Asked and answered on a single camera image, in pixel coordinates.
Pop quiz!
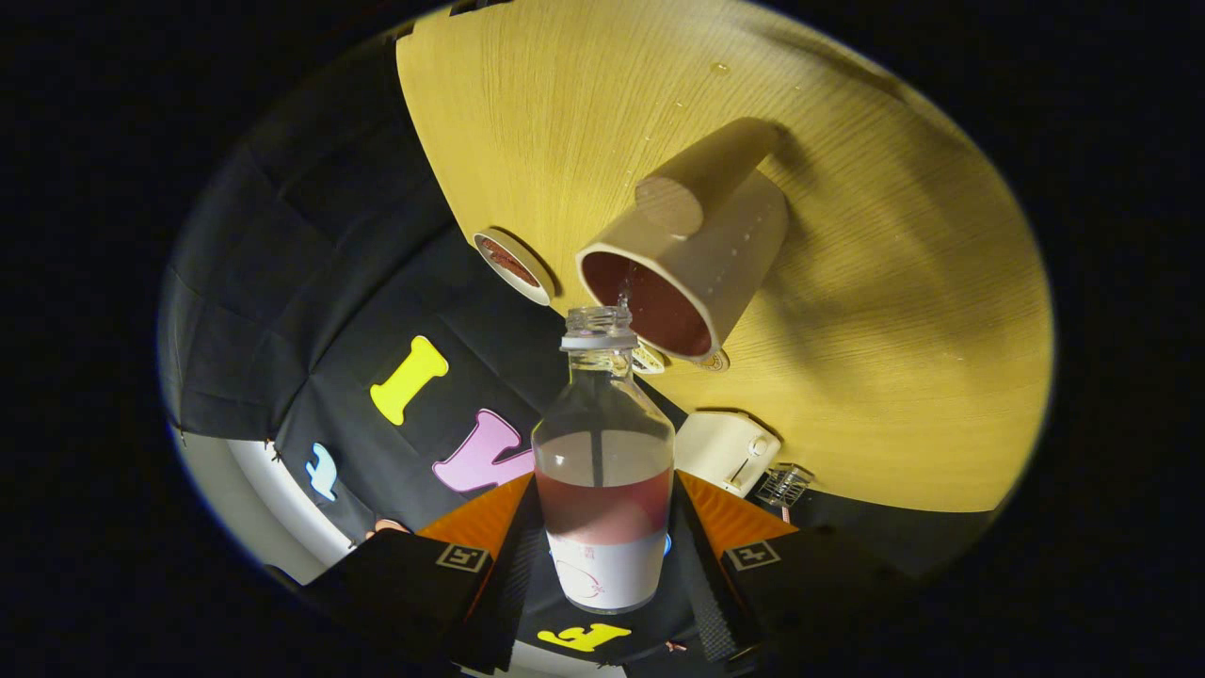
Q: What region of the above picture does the wooden table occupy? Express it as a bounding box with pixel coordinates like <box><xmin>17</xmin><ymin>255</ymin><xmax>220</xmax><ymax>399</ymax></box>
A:
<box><xmin>395</xmin><ymin>0</ymin><xmax>1055</xmax><ymax>514</ymax></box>

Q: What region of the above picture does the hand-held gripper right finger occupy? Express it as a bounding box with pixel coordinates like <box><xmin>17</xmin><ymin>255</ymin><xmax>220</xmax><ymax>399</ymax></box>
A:
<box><xmin>672</xmin><ymin>471</ymin><xmax>907</xmax><ymax>668</ymax></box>

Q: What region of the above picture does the cream cup wooden handle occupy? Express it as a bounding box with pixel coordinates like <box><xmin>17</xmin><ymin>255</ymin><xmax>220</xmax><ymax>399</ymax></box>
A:
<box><xmin>576</xmin><ymin>118</ymin><xmax>790</xmax><ymax>363</ymax></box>

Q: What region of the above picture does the cream toaster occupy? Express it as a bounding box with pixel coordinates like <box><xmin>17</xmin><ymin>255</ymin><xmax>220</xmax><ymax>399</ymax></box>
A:
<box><xmin>674</xmin><ymin>411</ymin><xmax>782</xmax><ymax>498</ymax></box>

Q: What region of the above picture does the wire mesh holder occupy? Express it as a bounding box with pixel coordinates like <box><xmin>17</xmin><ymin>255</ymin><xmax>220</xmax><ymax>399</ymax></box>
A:
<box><xmin>753</xmin><ymin>463</ymin><xmax>812</xmax><ymax>509</ymax></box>

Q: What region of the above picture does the clear juice bottle pink label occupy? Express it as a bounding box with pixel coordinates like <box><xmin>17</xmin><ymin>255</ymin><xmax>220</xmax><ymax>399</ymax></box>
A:
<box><xmin>532</xmin><ymin>305</ymin><xmax>677</xmax><ymax>615</ymax></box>

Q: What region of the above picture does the white round plate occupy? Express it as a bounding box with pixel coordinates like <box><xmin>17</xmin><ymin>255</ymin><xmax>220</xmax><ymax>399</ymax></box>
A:
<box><xmin>473</xmin><ymin>229</ymin><xmax>554</xmax><ymax>307</ymax></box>

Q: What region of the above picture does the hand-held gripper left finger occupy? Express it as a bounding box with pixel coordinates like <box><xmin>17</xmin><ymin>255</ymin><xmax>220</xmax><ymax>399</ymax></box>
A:
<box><xmin>301</xmin><ymin>471</ymin><xmax>543</xmax><ymax>674</ymax></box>

